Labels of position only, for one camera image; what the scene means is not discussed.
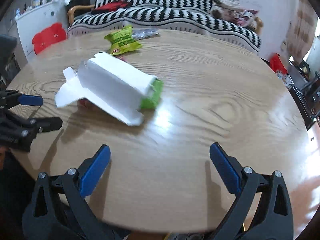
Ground white red carton box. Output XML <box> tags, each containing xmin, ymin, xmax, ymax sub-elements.
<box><xmin>55</xmin><ymin>53</ymin><xmax>163</xmax><ymax>126</ymax></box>

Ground red pig-shaped stool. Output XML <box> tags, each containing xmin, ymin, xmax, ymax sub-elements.
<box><xmin>32</xmin><ymin>22</ymin><xmax>67</xmax><ymax>55</ymax></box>

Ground white cabinet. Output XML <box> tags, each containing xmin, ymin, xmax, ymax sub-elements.
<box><xmin>9</xmin><ymin>0</ymin><xmax>69</xmax><ymax>67</ymax></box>

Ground wooden sofa armrest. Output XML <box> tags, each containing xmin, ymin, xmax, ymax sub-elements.
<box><xmin>67</xmin><ymin>4</ymin><xmax>95</xmax><ymax>25</ymax></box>

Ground green snack bag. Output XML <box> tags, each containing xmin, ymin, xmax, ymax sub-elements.
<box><xmin>104</xmin><ymin>25</ymin><xmax>142</xmax><ymax>56</ymax></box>

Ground red cloth on sofa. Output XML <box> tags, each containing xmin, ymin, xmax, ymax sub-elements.
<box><xmin>91</xmin><ymin>1</ymin><xmax>131</xmax><ymax>15</ymax></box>

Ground silver foil wrapper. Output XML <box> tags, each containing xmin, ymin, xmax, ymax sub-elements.
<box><xmin>132</xmin><ymin>28</ymin><xmax>159</xmax><ymax>40</ymax></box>

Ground red bag on floor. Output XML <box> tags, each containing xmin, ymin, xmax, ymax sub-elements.
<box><xmin>270</xmin><ymin>53</ymin><xmax>288</xmax><ymax>76</ymax></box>

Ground black white striped blanket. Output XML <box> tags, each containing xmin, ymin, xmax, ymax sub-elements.
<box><xmin>67</xmin><ymin>0</ymin><xmax>261</xmax><ymax>54</ymax></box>

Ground beige curtain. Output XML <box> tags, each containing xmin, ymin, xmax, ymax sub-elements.
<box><xmin>286</xmin><ymin>0</ymin><xmax>318</xmax><ymax>64</ymax></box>

